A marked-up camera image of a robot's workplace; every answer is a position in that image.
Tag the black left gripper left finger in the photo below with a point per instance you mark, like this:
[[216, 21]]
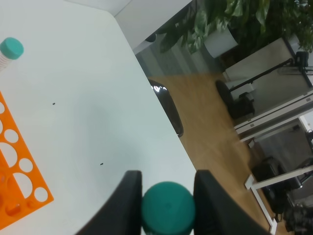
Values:
[[121, 214]]

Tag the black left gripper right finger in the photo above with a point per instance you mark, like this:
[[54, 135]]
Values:
[[217, 213]]

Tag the test tube with teal cap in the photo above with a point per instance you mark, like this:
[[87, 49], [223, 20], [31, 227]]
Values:
[[168, 208]]

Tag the orange test tube rack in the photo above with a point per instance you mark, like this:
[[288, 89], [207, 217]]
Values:
[[22, 187]]

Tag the black tripod stand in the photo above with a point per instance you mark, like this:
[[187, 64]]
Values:
[[268, 89]]

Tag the black office chair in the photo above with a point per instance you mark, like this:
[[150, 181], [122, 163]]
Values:
[[168, 105]]

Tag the white plant pot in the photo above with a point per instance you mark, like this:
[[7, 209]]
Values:
[[217, 43]]

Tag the green leafy plant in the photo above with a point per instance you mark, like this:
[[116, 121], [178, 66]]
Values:
[[252, 23]]

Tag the white desk frame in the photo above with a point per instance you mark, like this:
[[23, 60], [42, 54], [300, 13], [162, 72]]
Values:
[[269, 176]]

